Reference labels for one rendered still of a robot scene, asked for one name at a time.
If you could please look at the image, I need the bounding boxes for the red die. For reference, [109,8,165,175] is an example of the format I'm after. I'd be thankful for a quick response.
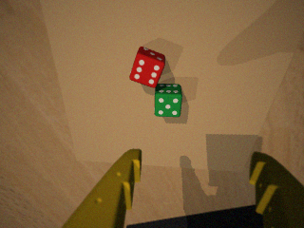
[129,47,165,88]

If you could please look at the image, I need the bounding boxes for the green die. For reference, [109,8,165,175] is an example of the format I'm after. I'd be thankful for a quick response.
[154,84,182,117]

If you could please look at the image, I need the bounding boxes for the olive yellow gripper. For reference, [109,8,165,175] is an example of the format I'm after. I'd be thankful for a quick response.
[62,149,304,228]

